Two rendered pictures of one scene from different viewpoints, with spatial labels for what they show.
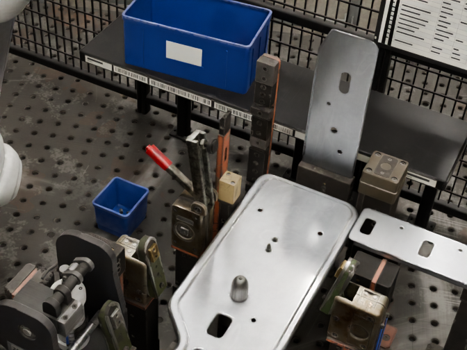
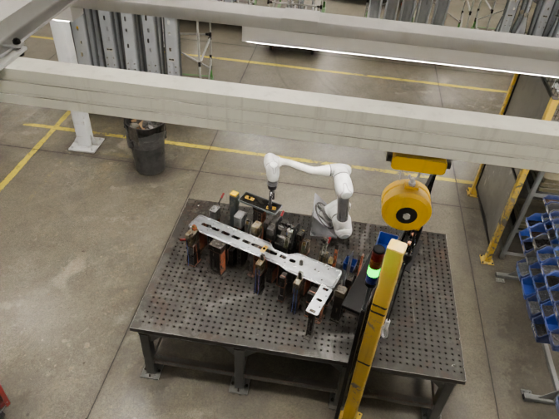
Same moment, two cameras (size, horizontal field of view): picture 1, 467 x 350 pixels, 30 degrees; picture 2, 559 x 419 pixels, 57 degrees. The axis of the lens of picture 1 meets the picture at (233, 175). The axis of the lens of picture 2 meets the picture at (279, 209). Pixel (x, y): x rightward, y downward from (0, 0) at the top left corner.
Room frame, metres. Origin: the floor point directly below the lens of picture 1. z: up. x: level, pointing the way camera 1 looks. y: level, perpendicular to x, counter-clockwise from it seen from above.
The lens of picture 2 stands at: (0.85, -2.95, 4.06)
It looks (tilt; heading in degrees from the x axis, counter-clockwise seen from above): 41 degrees down; 91
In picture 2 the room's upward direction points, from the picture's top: 4 degrees clockwise
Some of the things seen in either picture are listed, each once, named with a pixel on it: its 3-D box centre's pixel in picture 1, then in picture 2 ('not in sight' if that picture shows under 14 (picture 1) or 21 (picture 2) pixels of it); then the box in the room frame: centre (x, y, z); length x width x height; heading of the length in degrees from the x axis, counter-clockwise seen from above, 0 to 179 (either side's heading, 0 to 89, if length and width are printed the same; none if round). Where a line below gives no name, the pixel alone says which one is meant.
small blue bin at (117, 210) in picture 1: (121, 209); (349, 264); (1.45, 0.26, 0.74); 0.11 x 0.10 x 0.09; 156
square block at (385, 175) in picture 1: (371, 227); (338, 303); (1.32, -0.31, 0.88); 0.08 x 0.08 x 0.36; 66
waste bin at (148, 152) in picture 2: not in sight; (147, 144); (-0.94, 2.42, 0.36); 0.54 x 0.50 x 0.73; 85
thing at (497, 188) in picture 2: not in sight; (507, 155); (3.17, 1.82, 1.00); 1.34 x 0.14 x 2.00; 85
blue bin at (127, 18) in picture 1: (197, 37); (384, 251); (1.68, 0.11, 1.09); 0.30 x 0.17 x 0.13; 73
